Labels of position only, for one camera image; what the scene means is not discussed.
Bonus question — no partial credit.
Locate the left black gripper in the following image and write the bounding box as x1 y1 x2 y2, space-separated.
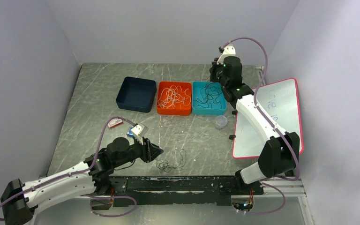
113 134 164 167

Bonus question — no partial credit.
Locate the brown thin cable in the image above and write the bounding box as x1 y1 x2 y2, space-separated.
155 149 188 173

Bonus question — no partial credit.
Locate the black thin cable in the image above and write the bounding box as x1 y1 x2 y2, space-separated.
194 82 225 109

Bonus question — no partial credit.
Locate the white thin cable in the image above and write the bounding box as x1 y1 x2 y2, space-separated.
166 85 188 106
171 87 192 109
158 90 174 109

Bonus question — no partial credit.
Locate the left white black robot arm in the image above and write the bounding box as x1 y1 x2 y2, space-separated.
0 137 164 225

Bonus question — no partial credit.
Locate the teal square bin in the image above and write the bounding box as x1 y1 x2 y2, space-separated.
192 81 227 116

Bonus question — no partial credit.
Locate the small blue object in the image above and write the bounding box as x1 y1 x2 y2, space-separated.
126 129 134 138

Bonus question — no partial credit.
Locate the red white small box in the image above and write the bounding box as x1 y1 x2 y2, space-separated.
107 117 123 129

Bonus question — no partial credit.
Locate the orange square bin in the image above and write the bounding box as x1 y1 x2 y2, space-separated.
157 81 192 116

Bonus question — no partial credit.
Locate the clear small round container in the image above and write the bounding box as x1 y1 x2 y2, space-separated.
214 115 228 130

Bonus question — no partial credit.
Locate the dark navy square bin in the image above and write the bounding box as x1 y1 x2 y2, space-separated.
116 76 157 113

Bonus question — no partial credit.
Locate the pink framed whiteboard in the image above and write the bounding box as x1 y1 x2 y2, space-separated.
232 78 304 159

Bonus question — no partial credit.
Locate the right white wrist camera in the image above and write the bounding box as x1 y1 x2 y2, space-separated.
216 44 236 65

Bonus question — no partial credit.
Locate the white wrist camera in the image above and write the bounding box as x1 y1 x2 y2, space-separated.
216 44 236 65
130 123 149 145

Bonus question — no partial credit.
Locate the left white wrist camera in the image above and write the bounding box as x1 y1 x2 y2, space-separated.
130 123 149 145

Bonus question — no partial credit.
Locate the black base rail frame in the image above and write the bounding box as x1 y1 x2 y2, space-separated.
93 175 264 206

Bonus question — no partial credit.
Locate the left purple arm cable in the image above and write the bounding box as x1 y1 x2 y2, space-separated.
0 116 137 221

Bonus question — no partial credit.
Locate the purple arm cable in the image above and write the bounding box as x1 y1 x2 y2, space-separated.
222 37 301 181
0 116 137 221

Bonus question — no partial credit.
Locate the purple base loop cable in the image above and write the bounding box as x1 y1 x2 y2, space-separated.
80 194 138 218

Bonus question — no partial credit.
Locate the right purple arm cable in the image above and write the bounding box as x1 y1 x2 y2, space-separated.
222 37 301 181

